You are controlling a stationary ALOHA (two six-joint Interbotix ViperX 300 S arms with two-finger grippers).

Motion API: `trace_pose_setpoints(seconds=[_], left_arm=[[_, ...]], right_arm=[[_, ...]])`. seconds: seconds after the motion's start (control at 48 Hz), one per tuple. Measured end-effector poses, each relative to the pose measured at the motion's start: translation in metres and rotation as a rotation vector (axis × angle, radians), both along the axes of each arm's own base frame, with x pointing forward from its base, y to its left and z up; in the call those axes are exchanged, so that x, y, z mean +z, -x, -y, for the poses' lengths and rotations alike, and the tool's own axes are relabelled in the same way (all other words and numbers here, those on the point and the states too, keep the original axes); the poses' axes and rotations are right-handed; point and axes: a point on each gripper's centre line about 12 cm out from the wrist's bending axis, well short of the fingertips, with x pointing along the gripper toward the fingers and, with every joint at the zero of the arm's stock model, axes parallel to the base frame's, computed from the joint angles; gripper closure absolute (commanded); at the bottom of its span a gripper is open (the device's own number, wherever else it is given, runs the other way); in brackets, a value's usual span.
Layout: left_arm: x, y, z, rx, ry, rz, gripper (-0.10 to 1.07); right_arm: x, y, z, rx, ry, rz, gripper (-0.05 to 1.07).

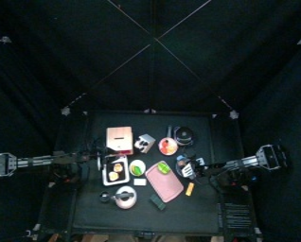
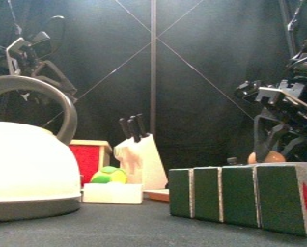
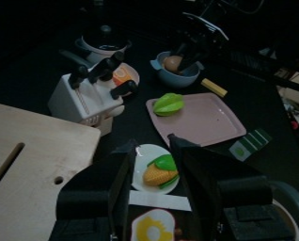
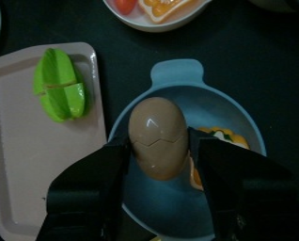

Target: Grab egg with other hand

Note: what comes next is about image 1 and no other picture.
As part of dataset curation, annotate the silver slotted spatula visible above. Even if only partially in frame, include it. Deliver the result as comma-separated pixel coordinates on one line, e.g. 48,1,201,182
179,162,197,181

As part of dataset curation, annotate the white rectangular tray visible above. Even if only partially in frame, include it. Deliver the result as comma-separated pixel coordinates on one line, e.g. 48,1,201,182
102,155,131,187

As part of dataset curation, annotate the pink toy toaster box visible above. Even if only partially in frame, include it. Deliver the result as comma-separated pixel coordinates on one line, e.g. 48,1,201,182
105,126,135,156

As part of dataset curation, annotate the green toy lettuce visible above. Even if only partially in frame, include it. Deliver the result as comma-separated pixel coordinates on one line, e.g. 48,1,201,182
157,162,173,175

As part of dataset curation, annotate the frying pan with toy food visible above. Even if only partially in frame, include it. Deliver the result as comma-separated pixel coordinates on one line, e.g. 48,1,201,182
157,125,179,157

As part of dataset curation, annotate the pink cutting board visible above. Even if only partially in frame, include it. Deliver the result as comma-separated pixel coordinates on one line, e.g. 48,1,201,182
145,160,186,203

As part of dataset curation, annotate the small orange block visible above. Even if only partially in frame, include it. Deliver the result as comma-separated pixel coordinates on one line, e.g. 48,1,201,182
185,181,197,197

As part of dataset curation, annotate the white bowl with green vegetables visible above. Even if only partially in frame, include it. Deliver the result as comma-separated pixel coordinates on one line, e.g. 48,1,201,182
127,159,147,178

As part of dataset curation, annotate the black toy cooking pot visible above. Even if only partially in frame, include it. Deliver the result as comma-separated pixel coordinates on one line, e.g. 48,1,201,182
173,126,197,147

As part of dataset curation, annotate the small grey toy toaster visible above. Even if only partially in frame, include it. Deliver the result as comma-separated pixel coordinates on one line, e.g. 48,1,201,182
133,133,157,154

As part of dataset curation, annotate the silver kettle pot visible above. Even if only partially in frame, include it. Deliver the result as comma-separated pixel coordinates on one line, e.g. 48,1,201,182
99,185,139,210

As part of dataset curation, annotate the white text label sticker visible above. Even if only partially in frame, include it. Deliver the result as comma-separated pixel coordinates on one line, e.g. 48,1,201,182
222,201,254,231

